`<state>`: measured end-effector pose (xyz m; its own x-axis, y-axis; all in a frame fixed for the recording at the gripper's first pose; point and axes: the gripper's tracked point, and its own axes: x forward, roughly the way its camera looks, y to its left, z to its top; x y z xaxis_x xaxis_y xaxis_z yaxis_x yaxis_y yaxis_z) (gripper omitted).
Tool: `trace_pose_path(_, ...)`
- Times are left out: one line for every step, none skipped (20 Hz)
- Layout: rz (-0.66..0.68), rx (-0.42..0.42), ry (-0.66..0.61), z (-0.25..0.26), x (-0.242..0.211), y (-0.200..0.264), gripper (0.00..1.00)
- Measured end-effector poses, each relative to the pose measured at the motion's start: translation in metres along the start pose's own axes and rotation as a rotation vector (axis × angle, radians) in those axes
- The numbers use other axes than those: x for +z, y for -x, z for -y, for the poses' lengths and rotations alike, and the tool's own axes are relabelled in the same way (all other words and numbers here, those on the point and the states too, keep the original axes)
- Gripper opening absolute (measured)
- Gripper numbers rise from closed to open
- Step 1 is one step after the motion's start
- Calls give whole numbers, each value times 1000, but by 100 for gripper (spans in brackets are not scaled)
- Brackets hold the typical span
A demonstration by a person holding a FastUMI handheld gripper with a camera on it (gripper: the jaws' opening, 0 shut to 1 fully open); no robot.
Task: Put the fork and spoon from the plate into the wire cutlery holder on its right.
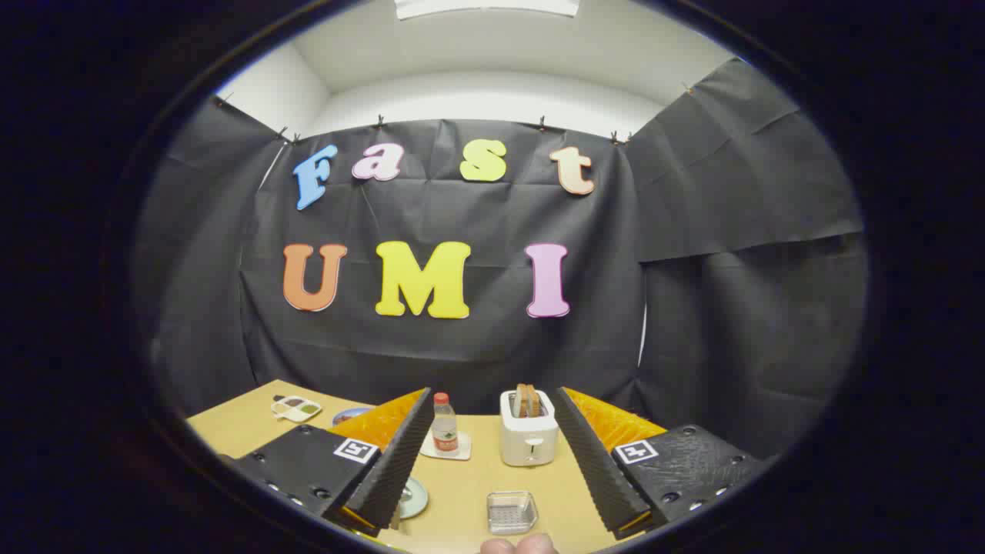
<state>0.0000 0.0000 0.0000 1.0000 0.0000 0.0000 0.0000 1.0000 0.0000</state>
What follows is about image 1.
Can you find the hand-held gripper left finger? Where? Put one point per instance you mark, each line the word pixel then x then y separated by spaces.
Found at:
pixel 396 462

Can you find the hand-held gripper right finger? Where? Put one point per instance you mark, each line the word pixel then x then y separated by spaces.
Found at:
pixel 592 462

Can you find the pale green plate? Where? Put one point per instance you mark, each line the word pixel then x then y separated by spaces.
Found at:
pixel 415 498

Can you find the clear red-capped water bottle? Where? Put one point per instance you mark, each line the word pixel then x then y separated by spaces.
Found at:
pixel 445 431

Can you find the blue patterned plate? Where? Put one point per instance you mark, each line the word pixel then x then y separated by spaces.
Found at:
pixel 350 416

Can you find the white toaster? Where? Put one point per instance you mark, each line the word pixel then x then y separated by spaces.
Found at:
pixel 529 442

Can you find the white square coaster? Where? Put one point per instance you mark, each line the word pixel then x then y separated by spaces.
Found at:
pixel 462 450

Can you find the brown toast slice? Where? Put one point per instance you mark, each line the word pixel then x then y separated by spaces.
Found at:
pixel 521 402
pixel 535 400

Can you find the clear perforated tray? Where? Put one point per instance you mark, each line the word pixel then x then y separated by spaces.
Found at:
pixel 512 513

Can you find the white divided sauce dish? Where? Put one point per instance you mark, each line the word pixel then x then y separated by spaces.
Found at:
pixel 296 409

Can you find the white ceiling light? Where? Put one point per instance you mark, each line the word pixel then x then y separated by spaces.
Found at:
pixel 485 7

